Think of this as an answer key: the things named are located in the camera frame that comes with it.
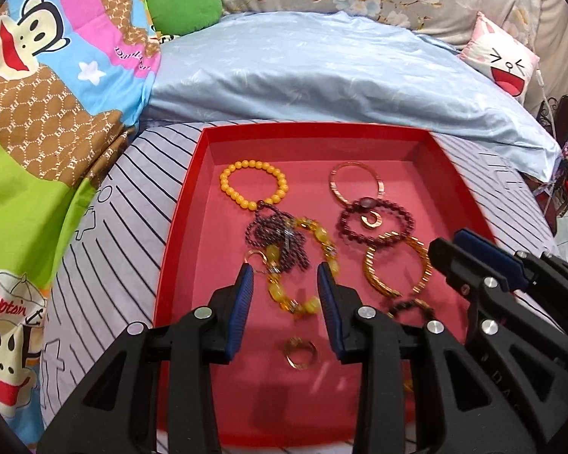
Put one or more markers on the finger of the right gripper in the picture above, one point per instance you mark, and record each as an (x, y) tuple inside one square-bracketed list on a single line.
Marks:
[(464, 273), (502, 262)]

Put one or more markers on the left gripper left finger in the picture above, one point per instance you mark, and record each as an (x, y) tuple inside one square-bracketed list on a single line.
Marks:
[(230, 306)]

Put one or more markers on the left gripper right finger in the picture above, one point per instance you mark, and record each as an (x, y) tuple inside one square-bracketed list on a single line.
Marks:
[(339, 306)]

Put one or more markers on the gold ribbed bangle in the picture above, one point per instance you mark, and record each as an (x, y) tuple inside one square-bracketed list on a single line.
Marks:
[(400, 270)]

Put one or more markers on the thin rose gold bangle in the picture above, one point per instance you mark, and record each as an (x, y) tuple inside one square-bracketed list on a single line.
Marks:
[(351, 180)]

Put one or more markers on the striped grey bed sheet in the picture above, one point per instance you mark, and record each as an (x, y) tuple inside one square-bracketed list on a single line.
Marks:
[(159, 237)]

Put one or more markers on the dark metal chair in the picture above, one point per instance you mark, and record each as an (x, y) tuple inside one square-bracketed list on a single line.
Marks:
[(553, 197)]

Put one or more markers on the pink cat face cushion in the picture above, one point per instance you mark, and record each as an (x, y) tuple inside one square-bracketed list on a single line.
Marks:
[(500, 57)]

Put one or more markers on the light blue blanket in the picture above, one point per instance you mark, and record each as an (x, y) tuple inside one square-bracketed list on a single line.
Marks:
[(305, 66)]

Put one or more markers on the colourful monkey cartoon quilt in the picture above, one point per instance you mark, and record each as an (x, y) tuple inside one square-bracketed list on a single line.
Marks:
[(75, 76)]

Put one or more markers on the green plush pillow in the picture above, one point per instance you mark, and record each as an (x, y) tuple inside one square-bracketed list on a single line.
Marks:
[(182, 17)]

